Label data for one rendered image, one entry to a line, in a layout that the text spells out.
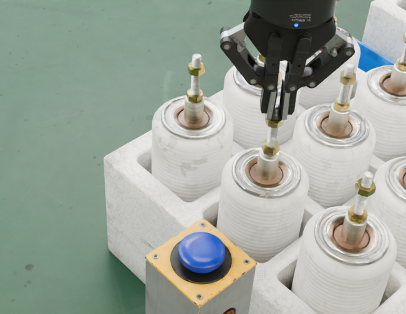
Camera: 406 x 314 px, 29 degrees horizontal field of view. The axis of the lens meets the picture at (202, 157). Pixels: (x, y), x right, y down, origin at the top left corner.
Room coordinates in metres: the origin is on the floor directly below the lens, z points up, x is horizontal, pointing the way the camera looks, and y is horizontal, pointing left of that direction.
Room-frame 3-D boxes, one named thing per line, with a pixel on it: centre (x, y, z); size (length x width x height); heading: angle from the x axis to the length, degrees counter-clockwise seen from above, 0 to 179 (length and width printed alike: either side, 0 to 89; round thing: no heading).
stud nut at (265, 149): (0.60, -0.07, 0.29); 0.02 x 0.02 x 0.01; 46
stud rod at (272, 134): (0.60, -0.07, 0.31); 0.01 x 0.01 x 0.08
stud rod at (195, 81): (0.68, 0.01, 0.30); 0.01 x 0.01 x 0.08
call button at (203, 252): (0.43, 0.00, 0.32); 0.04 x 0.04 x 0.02
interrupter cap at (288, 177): (0.60, -0.07, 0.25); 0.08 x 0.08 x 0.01
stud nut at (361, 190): (0.52, -0.16, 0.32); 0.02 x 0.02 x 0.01; 41
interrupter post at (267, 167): (0.60, -0.07, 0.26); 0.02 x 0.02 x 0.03
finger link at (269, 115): (0.60, -0.06, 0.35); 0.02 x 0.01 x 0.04; 2
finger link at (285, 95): (0.60, -0.08, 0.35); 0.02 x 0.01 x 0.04; 2
